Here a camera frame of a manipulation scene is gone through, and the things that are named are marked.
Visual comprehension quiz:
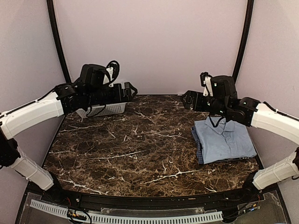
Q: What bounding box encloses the light blue long sleeve shirt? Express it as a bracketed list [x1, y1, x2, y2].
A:
[194, 117, 256, 164]

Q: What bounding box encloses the white slotted cable duct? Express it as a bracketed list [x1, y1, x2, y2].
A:
[29, 199, 223, 224]

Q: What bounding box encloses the black frame post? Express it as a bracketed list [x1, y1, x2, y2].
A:
[46, 0, 71, 83]
[232, 0, 254, 83]

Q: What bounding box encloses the left black frame post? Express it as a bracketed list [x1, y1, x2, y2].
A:
[46, 0, 71, 83]

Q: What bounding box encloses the white plastic mesh basket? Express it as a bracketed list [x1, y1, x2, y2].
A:
[76, 103, 127, 119]

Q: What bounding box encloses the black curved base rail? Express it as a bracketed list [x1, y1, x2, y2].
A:
[25, 181, 281, 210]

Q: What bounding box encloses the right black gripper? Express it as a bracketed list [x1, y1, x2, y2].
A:
[181, 89, 229, 118]

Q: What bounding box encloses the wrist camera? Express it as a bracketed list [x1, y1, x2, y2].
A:
[200, 72, 213, 97]
[103, 60, 120, 86]

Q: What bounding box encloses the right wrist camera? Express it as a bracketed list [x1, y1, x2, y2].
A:
[200, 72, 213, 97]

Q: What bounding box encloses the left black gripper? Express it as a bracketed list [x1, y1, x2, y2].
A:
[86, 82, 138, 106]

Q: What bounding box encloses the blue checked shirt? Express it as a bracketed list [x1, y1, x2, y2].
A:
[191, 126, 249, 165]

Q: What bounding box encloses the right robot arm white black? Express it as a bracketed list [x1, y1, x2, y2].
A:
[181, 72, 299, 203]

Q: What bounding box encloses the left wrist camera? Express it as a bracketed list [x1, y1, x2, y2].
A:
[103, 60, 120, 86]

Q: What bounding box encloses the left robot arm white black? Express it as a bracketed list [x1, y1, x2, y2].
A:
[0, 60, 138, 203]

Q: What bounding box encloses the right black frame post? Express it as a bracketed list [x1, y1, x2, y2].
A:
[232, 0, 254, 83]

